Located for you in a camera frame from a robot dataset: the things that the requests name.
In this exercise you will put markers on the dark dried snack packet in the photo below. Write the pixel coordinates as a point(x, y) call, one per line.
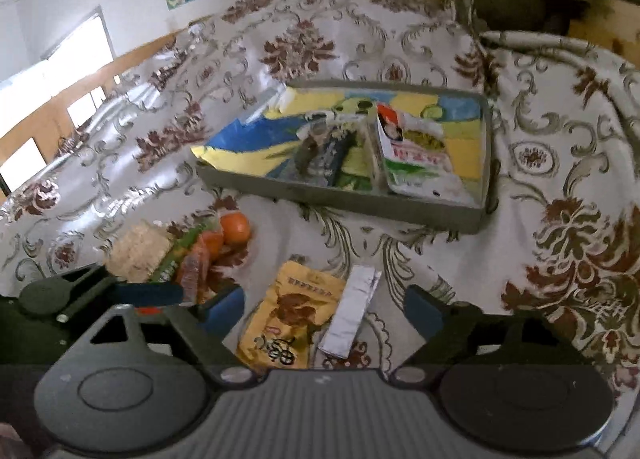
point(310, 154)

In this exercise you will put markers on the window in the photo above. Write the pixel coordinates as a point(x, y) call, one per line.
point(80, 39)

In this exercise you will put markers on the crayon drawing paper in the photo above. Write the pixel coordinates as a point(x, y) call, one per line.
point(250, 139)

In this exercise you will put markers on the silver stick packet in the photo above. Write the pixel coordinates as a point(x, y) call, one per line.
point(350, 309)

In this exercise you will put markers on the wooden bed frame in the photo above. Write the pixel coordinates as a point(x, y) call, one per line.
point(135, 56)

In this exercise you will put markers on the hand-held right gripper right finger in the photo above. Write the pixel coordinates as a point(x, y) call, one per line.
point(420, 311)

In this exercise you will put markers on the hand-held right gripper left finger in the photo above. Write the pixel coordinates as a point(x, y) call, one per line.
point(222, 311)

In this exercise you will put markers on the green candy packet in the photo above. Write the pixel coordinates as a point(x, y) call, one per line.
point(175, 259)

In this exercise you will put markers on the white snack packet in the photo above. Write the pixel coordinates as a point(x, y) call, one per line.
point(415, 154)

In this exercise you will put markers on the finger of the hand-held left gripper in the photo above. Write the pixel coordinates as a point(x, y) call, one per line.
point(150, 295)

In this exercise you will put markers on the floral printed blanket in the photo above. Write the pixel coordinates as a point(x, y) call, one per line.
point(125, 139)

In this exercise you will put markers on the oat bar packet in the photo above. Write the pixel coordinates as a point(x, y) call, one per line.
point(137, 249)

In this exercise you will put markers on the grey shallow box tray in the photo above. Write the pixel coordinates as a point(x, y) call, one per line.
point(350, 201)

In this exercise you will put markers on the yellow snack packet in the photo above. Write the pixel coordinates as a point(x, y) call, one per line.
point(285, 314)

